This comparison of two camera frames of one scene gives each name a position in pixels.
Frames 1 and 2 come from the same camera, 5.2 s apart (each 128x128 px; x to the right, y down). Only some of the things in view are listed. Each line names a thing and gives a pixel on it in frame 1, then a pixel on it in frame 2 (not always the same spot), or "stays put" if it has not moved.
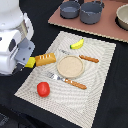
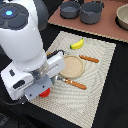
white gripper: [10, 40] to [25, 85]
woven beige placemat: [72, 86] stays put
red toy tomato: [43, 89] stays put
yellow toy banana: [77, 45] stays put
